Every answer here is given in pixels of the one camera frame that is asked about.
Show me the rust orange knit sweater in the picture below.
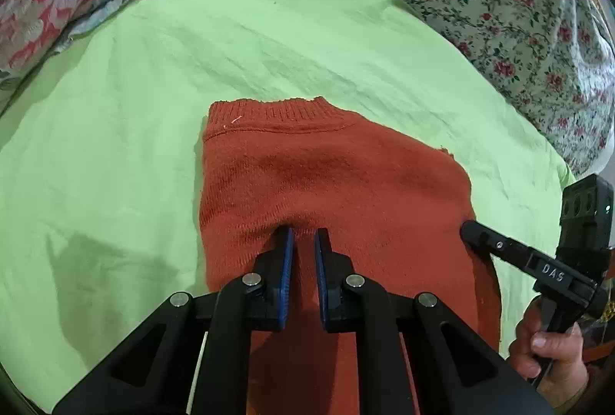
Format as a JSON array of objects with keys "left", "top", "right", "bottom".
[{"left": 199, "top": 97, "right": 501, "bottom": 414}]

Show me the person's right hand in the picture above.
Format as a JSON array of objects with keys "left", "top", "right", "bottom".
[{"left": 509, "top": 297, "right": 589, "bottom": 413}]

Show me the light green bed sheet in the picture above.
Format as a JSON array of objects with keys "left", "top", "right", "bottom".
[{"left": 1, "top": 0, "right": 571, "bottom": 411}]

